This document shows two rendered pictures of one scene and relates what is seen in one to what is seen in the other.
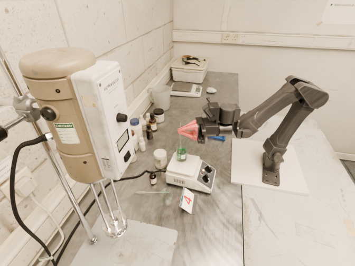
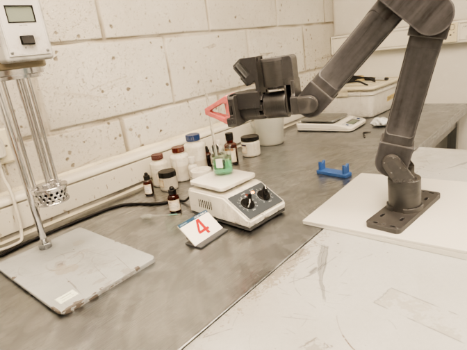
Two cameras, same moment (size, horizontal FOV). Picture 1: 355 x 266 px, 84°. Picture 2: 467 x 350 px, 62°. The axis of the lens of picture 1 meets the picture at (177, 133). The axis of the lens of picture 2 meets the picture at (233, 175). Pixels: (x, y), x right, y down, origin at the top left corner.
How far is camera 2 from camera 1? 0.60 m
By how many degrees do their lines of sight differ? 31
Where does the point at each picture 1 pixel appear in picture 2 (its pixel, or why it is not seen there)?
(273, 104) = (349, 40)
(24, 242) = not seen: outside the picture
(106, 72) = not seen: outside the picture
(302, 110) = (412, 47)
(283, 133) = (394, 107)
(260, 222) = (310, 274)
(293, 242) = (356, 311)
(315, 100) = (424, 14)
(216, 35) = not seen: hidden behind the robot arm
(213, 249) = (188, 287)
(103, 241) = (55, 250)
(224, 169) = (307, 209)
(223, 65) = (433, 90)
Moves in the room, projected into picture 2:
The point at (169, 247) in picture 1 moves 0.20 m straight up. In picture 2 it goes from (126, 269) to (101, 169)
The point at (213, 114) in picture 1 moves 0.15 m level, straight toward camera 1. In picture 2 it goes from (248, 71) to (200, 81)
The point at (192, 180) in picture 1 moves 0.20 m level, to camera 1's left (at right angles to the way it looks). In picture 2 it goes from (220, 198) to (150, 194)
